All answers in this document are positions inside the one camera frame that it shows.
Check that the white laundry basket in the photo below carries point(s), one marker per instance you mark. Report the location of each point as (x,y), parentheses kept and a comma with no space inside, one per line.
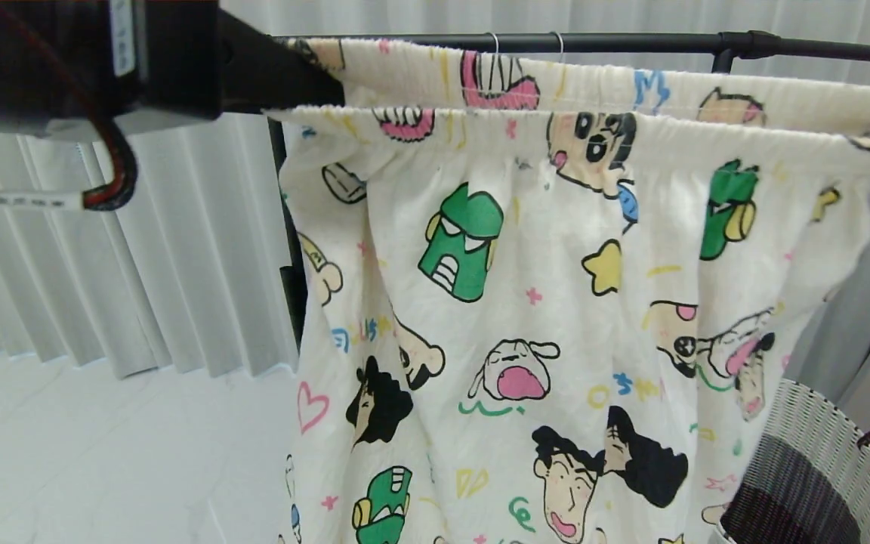
(812,468)

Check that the pink clothes hanger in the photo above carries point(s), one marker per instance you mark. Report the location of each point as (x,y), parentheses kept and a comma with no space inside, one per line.
(494,41)
(559,41)

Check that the white curtain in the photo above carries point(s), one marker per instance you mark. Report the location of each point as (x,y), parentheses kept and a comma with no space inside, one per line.
(178,264)

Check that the cream printed garment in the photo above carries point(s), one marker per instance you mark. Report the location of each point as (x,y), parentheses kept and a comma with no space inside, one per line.
(556,340)

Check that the black clothes rack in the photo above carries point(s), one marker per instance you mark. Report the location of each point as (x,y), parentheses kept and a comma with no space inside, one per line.
(707,42)

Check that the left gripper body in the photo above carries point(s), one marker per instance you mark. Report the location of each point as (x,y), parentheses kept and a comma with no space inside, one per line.
(171,53)

